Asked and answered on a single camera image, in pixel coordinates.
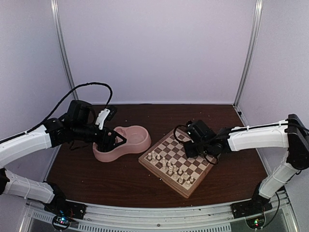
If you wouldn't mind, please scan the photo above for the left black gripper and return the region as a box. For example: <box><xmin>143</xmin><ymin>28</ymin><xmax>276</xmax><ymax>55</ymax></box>
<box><xmin>72</xmin><ymin>122</ymin><xmax>126</xmax><ymax>150</ymax></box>

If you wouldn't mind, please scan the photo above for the pink double bowl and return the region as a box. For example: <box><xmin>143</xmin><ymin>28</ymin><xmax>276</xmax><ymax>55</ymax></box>
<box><xmin>93</xmin><ymin>125</ymin><xmax>152</xmax><ymax>162</ymax></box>

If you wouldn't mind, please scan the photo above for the light chess king tall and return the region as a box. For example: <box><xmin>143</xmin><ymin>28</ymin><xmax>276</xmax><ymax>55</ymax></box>
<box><xmin>168</xmin><ymin>161</ymin><xmax>173</xmax><ymax>175</ymax></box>

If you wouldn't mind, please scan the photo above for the light chess piece tall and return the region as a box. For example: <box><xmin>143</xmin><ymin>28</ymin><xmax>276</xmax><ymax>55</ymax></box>
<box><xmin>162</xmin><ymin>157</ymin><xmax>167</xmax><ymax>171</ymax></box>

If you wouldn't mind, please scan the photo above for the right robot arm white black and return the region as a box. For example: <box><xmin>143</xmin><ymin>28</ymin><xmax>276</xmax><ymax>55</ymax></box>
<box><xmin>183</xmin><ymin>114</ymin><xmax>309</xmax><ymax>214</ymax></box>

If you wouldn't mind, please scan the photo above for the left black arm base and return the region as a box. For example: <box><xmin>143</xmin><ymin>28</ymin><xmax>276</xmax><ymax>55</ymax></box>
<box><xmin>42</xmin><ymin>201</ymin><xmax>86</xmax><ymax>231</ymax></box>

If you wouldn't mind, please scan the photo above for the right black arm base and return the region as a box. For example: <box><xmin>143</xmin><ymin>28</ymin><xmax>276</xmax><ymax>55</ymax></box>
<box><xmin>231</xmin><ymin>200</ymin><xmax>273</xmax><ymax>230</ymax></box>

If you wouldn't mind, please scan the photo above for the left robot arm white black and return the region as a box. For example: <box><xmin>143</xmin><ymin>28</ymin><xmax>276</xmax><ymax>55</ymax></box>
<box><xmin>0</xmin><ymin>100</ymin><xmax>126</xmax><ymax>215</ymax></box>

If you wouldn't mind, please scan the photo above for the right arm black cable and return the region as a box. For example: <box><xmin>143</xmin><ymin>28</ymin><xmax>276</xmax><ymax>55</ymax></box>
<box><xmin>173</xmin><ymin>123</ymin><xmax>220</xmax><ymax>166</ymax></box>

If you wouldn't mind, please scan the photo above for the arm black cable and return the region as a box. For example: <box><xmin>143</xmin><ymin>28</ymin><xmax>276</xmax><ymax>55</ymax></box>
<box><xmin>24</xmin><ymin>82</ymin><xmax>113</xmax><ymax>133</ymax></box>
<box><xmin>173</xmin><ymin>123</ymin><xmax>220</xmax><ymax>166</ymax></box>

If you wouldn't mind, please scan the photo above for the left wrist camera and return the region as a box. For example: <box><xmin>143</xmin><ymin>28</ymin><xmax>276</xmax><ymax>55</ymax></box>
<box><xmin>95</xmin><ymin>105</ymin><xmax>117</xmax><ymax>130</ymax></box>

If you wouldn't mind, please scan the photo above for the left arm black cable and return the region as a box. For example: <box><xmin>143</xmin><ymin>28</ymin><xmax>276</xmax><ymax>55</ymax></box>
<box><xmin>24</xmin><ymin>82</ymin><xmax>113</xmax><ymax>133</ymax></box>

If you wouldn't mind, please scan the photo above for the front aluminium rail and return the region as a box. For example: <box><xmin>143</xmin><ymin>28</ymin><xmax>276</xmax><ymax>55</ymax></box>
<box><xmin>17</xmin><ymin>190</ymin><xmax>300</xmax><ymax>232</ymax></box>

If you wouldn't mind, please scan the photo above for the left aluminium frame post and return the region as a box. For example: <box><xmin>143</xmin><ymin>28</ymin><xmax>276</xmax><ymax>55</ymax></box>
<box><xmin>50</xmin><ymin>0</ymin><xmax>75</xmax><ymax>90</ymax></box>

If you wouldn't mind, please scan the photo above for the aluminium frame post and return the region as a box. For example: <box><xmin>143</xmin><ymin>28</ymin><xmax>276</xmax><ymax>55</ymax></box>
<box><xmin>50</xmin><ymin>0</ymin><xmax>75</xmax><ymax>90</ymax></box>
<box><xmin>233</xmin><ymin>0</ymin><xmax>264</xmax><ymax>108</ymax></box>

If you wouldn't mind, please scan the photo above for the right aluminium frame post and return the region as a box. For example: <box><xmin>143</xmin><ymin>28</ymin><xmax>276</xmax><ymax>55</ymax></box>
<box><xmin>233</xmin><ymin>0</ymin><xmax>264</xmax><ymax>108</ymax></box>

